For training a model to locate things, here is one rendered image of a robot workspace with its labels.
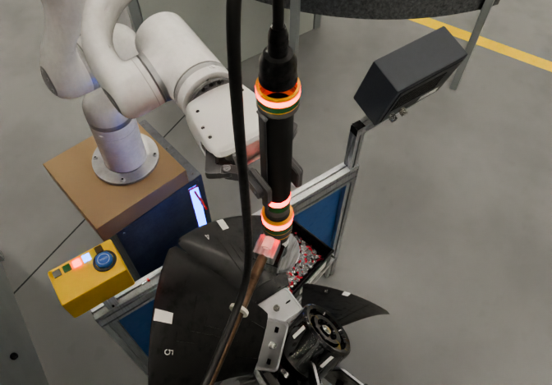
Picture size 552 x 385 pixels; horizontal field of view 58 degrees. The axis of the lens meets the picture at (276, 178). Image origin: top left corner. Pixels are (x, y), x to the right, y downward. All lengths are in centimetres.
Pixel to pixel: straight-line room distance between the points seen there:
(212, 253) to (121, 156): 45
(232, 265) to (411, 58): 73
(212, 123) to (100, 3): 23
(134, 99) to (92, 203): 76
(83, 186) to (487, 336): 177
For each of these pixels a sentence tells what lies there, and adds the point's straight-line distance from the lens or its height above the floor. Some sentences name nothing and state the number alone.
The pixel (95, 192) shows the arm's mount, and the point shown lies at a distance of 145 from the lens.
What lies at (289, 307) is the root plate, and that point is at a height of 119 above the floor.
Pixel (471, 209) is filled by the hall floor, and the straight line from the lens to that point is 269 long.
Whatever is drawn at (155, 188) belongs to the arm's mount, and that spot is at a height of 100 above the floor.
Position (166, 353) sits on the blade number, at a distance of 78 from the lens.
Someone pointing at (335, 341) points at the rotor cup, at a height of 122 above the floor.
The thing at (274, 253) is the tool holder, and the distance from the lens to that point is 67.
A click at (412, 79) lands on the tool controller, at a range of 136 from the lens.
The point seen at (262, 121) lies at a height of 178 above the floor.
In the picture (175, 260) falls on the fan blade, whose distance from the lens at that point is 81.
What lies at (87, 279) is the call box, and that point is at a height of 107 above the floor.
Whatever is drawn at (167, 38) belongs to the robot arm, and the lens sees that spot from 72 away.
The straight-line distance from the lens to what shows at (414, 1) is 263.
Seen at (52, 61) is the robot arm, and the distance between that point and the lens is 117.
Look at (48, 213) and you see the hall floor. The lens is 274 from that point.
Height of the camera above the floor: 215
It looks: 56 degrees down
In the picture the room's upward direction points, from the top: straight up
